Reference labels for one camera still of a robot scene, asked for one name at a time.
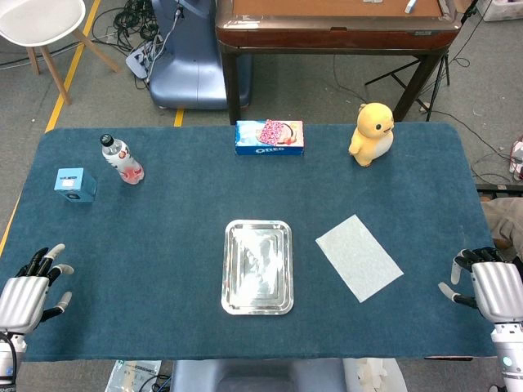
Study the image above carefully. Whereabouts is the blue Oreo cookie box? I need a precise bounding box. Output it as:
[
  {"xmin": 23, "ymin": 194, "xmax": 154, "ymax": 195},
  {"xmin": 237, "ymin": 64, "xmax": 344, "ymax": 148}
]
[{"xmin": 235, "ymin": 119, "xmax": 306, "ymax": 157}]

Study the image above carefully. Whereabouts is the white storage box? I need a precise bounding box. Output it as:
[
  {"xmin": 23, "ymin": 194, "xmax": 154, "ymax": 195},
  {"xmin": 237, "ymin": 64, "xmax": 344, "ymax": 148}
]
[{"xmin": 477, "ymin": 0, "xmax": 523, "ymax": 22}]

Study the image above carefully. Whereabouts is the small light blue box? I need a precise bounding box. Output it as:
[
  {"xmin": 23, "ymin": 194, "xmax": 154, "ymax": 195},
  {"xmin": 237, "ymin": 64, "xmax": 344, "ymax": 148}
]
[{"xmin": 53, "ymin": 167, "xmax": 98, "ymax": 203}]

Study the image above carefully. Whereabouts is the white paper napkin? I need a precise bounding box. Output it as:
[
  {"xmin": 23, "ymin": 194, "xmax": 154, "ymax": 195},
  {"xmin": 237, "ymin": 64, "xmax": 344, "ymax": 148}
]
[{"xmin": 315, "ymin": 214, "xmax": 405, "ymax": 304}]

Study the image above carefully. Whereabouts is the white plastic bag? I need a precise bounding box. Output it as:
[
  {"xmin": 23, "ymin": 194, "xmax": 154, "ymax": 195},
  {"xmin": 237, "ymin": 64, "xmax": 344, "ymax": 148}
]
[{"xmin": 105, "ymin": 359, "xmax": 163, "ymax": 392}]

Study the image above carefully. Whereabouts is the grey blue robot torso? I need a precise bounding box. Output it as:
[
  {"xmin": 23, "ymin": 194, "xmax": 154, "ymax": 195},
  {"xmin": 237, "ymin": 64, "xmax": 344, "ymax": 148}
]
[{"xmin": 169, "ymin": 359, "xmax": 346, "ymax": 392}]

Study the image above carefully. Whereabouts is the white chair with wooden legs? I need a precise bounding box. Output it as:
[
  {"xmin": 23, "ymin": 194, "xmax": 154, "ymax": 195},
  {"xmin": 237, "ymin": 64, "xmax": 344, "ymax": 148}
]
[{"xmin": 0, "ymin": 0, "xmax": 123, "ymax": 106}]

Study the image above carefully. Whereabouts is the white foam piece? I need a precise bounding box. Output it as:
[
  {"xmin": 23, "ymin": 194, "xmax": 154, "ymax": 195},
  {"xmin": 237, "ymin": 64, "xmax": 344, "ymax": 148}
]
[{"xmin": 342, "ymin": 358, "xmax": 408, "ymax": 392}]

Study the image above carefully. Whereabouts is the black metal rail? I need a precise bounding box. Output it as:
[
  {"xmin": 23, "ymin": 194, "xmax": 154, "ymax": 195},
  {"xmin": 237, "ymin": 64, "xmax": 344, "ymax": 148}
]
[{"xmin": 476, "ymin": 183, "xmax": 523, "ymax": 201}]

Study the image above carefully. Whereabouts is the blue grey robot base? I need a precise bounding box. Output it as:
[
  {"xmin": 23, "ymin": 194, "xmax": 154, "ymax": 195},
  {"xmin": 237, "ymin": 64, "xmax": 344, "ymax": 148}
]
[{"xmin": 147, "ymin": 0, "xmax": 253, "ymax": 110}]

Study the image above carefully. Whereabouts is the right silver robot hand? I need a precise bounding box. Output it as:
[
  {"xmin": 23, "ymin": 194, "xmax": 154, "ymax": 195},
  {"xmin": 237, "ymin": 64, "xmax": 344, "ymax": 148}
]
[{"xmin": 437, "ymin": 247, "xmax": 523, "ymax": 326}]

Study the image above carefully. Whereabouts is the brown mahjong table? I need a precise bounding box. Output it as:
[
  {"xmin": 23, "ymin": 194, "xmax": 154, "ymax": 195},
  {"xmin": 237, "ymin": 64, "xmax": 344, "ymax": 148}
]
[{"xmin": 215, "ymin": 0, "xmax": 463, "ymax": 126}]

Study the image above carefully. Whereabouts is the white red power strip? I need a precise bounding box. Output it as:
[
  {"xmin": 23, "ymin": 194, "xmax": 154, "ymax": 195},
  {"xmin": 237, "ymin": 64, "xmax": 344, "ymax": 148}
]
[{"xmin": 508, "ymin": 136, "xmax": 523, "ymax": 180}]

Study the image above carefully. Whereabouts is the black tripod stand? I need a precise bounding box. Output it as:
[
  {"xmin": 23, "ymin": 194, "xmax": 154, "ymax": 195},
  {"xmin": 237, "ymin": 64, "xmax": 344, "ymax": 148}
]
[{"xmin": 364, "ymin": 0, "xmax": 479, "ymax": 123}]

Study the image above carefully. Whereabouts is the black cable bundle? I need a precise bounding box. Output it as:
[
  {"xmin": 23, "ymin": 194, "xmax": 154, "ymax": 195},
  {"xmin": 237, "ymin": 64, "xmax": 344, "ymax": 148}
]
[{"xmin": 92, "ymin": 0, "xmax": 163, "ymax": 54}]

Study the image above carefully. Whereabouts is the silver metal tray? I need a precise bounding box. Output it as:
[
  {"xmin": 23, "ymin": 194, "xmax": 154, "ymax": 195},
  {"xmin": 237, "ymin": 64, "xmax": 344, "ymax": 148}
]
[{"xmin": 221, "ymin": 219, "xmax": 293, "ymax": 316}]

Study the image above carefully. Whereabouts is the brown cloth heap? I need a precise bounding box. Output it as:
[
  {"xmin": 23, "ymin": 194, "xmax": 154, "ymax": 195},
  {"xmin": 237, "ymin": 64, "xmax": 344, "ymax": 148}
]
[{"xmin": 481, "ymin": 198, "xmax": 523, "ymax": 262}]

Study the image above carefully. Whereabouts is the yellow plush toy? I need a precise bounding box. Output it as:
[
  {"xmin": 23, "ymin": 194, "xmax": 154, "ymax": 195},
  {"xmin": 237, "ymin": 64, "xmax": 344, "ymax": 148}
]
[{"xmin": 348, "ymin": 102, "xmax": 396, "ymax": 167}]

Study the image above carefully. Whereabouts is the clear bottle with red label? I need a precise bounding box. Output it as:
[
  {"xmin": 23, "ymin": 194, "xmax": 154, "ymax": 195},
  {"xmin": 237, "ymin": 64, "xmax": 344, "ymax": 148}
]
[{"xmin": 100, "ymin": 133, "xmax": 145, "ymax": 185}]

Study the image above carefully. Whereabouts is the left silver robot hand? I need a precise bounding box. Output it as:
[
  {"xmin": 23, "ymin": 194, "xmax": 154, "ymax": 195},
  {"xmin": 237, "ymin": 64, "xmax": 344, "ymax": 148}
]
[{"xmin": 0, "ymin": 243, "xmax": 75, "ymax": 332}]

